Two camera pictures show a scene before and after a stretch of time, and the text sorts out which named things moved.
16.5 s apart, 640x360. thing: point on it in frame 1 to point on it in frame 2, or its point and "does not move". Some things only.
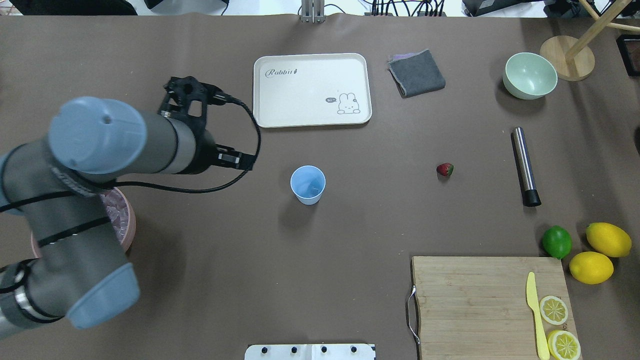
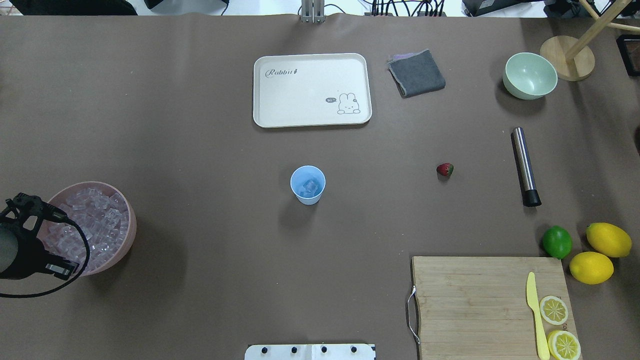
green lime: [557, 241] does not move
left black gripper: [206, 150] to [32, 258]
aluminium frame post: [313, 11] does not move
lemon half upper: [563, 345] does not move
